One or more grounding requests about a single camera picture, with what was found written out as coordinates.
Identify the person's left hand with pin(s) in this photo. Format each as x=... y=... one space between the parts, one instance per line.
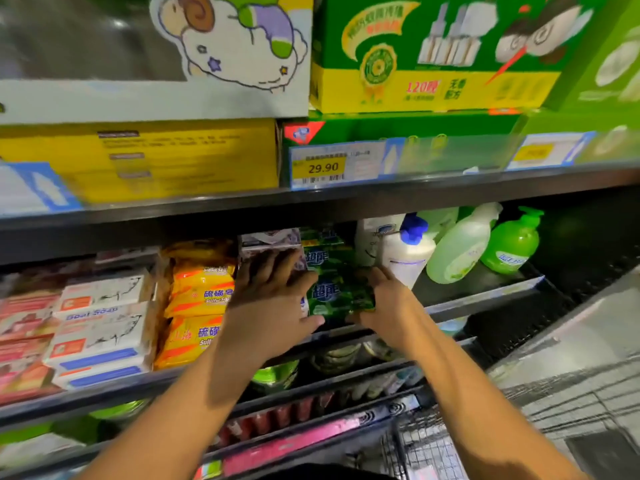
x=265 y=315

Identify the person's right hand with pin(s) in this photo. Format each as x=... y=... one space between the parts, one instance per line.
x=400 y=320

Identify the white hand sanitizer bottle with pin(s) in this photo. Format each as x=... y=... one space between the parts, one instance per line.
x=375 y=235
x=405 y=257

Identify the green blue print soap box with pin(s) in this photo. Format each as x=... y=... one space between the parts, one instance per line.
x=340 y=293

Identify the stack of yellow soap boxes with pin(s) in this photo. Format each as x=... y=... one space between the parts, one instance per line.
x=195 y=295

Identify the stack of white purple soap boxes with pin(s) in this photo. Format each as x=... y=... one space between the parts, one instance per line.
x=268 y=240

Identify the stack of green soap boxes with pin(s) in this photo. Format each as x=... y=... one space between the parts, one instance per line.
x=325 y=250

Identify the pale green hand sanitizer bottle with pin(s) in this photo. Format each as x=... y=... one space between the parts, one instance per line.
x=440 y=220

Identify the bright green hand sanitizer bottle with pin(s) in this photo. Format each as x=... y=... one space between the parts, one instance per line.
x=512 y=245

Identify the stack of white orange soap boxes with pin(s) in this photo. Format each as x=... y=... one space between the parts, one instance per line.
x=100 y=340

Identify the stack of pink soap boxes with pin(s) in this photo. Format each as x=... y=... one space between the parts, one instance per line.
x=25 y=355

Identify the person's left forearm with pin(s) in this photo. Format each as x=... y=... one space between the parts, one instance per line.
x=180 y=420

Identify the person's right forearm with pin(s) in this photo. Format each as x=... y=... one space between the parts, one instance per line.
x=490 y=405

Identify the row of red tubes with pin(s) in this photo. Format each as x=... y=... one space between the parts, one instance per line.
x=270 y=420

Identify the pink flat pack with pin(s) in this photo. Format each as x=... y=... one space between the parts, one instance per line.
x=290 y=447

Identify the yellow red flat pack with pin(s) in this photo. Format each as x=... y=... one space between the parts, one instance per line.
x=208 y=470

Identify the white blue price tag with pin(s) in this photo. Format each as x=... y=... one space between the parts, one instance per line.
x=35 y=190
x=548 y=152
x=340 y=165

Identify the flat yellow box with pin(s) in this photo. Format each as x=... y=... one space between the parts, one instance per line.
x=180 y=160

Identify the green yellow cartoon box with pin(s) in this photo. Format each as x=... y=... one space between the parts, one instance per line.
x=400 y=85

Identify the green white carton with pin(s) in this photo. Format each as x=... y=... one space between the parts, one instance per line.
x=40 y=447

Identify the large yellow box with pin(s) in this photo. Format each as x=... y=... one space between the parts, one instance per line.
x=100 y=100

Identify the green box bottle print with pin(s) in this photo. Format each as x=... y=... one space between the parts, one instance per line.
x=610 y=65

